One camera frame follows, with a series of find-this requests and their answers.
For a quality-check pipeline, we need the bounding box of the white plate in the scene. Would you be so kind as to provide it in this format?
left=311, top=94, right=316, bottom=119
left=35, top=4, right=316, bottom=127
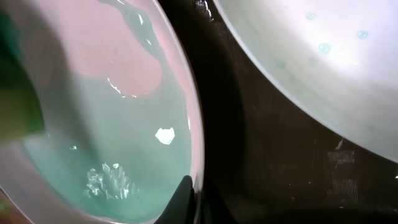
left=215, top=0, right=397, bottom=161
left=1, top=0, right=204, bottom=223

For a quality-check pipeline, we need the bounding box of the dark brown serving tray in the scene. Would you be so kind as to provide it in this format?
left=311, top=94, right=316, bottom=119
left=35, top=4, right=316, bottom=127
left=158, top=1, right=397, bottom=223

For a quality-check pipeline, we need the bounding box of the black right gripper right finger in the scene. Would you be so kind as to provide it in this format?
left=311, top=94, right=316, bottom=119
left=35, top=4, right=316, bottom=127
left=201, top=183, right=238, bottom=224

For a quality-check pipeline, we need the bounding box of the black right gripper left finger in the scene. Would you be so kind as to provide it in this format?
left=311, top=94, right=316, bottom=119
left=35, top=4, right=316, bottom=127
left=154, top=175, right=195, bottom=224

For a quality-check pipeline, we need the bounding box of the green yellow scrub sponge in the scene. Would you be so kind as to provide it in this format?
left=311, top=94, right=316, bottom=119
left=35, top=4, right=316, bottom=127
left=1, top=9, right=44, bottom=146

